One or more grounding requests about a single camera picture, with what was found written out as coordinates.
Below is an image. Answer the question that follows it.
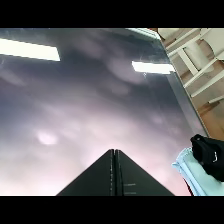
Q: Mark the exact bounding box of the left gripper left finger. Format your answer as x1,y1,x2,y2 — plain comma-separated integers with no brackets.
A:
56,148,116,197

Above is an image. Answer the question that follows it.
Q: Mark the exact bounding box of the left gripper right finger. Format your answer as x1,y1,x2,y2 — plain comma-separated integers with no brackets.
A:
114,149,175,197

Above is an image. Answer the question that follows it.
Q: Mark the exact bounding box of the light blue garment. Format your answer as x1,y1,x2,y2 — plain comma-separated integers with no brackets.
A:
171,147,224,197

